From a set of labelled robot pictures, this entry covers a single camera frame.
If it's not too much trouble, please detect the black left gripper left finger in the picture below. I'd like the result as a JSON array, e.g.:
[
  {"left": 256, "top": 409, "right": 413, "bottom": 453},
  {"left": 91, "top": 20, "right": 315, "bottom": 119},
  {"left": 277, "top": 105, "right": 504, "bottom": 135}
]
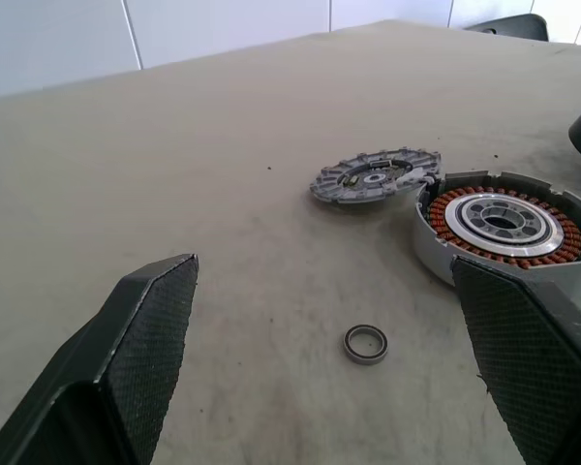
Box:
[{"left": 0, "top": 253, "right": 199, "bottom": 465}]

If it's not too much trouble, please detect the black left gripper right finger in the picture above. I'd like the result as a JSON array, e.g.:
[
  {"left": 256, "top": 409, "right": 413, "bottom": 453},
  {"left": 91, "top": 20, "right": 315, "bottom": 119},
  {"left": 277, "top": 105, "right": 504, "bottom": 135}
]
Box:
[{"left": 451, "top": 254, "right": 581, "bottom": 465}]

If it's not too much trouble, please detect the silver motor stator housing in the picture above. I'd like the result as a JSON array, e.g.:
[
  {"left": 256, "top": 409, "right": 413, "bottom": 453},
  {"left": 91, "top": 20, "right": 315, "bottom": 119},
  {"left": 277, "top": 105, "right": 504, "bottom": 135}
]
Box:
[{"left": 411, "top": 169, "right": 581, "bottom": 288}]

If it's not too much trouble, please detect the small steel bearing ring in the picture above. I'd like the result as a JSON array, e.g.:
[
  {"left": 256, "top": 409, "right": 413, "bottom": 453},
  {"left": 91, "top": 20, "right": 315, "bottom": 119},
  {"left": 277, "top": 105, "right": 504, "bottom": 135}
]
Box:
[{"left": 343, "top": 324, "right": 389, "bottom": 365}]

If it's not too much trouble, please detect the dark grey plastic chair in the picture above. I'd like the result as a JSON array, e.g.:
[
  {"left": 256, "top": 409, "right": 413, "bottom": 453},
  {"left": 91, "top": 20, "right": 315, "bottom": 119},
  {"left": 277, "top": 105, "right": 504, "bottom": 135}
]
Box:
[{"left": 464, "top": 13, "right": 551, "bottom": 44}]

